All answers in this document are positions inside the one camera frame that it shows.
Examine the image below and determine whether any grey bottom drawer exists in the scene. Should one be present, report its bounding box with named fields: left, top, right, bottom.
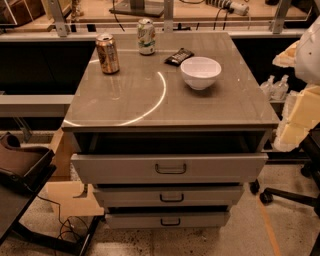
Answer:
left=105, top=212, right=230, bottom=229

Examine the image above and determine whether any grey drawer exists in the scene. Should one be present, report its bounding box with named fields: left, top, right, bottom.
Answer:
left=105, top=212, right=230, bottom=229
left=93, top=185, right=243, bottom=208
left=71, top=153, right=267, bottom=184

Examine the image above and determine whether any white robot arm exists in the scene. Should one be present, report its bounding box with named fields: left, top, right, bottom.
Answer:
left=272, top=17, right=320, bottom=152

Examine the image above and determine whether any grey drawer cabinet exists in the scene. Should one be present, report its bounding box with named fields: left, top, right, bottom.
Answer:
left=62, top=32, right=278, bottom=215

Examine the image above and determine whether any grey top drawer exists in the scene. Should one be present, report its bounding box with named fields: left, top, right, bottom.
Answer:
left=71, top=153, right=267, bottom=184

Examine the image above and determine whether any grey middle drawer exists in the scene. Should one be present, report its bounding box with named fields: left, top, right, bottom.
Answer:
left=93, top=185, right=243, bottom=208

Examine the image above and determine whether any white bowl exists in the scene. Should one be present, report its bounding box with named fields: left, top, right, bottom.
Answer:
left=180, top=57, right=222, bottom=90

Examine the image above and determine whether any black snack packet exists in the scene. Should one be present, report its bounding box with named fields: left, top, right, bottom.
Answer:
left=165, top=48, right=194, bottom=66

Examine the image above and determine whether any white green soda can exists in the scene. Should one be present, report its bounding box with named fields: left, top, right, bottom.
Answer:
left=137, top=18, right=155, bottom=55

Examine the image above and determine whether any gold soda can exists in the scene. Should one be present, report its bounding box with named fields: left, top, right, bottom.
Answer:
left=96, top=33, right=120, bottom=74

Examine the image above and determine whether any clear sanitizer bottle left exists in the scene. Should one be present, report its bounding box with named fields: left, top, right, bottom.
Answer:
left=260, top=75, right=275, bottom=100

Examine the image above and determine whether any clear sanitizer bottle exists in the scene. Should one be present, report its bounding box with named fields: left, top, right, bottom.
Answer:
left=271, top=75, right=289, bottom=100
left=260, top=75, right=275, bottom=100

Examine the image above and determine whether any beige foam block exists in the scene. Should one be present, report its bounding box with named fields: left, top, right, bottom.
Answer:
left=45, top=181, right=104, bottom=219

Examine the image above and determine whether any black monitor stand base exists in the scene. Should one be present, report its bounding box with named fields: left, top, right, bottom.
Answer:
left=109, top=0, right=164, bottom=18

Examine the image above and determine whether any clear sanitizer bottle right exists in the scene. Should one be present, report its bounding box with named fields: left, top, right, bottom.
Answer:
left=271, top=75, right=289, bottom=100

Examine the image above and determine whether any white power strip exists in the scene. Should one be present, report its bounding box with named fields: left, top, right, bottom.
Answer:
left=205, top=0, right=249, bottom=16

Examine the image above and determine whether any black floor cable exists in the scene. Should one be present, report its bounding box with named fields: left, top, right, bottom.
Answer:
left=35, top=194, right=90, bottom=256

